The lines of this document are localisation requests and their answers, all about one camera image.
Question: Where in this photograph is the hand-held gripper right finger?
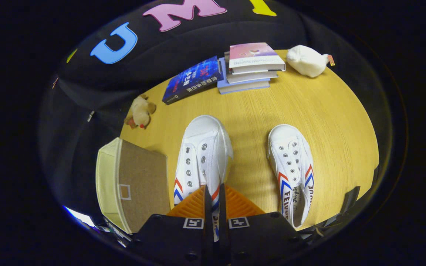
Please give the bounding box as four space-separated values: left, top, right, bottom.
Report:
219 184 306 266

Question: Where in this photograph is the beige fabric storage box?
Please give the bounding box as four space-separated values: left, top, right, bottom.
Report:
95 137 172 234

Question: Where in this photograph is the white plush toy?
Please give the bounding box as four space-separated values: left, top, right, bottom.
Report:
286 45 335 78

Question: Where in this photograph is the black table clamp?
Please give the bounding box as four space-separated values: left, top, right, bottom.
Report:
341 186 361 214

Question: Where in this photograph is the light blue book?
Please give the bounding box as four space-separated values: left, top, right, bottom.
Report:
217 57 271 95

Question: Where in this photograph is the white canvas shoe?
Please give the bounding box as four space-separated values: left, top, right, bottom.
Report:
173 115 234 242
267 124 315 229

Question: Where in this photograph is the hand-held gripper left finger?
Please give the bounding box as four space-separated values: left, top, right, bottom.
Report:
128 185 213 266

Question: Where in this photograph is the dark blue book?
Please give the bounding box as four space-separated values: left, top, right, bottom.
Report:
162 55 224 105

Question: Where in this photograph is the brown plush toy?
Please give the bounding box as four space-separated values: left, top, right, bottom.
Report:
124 94 157 130

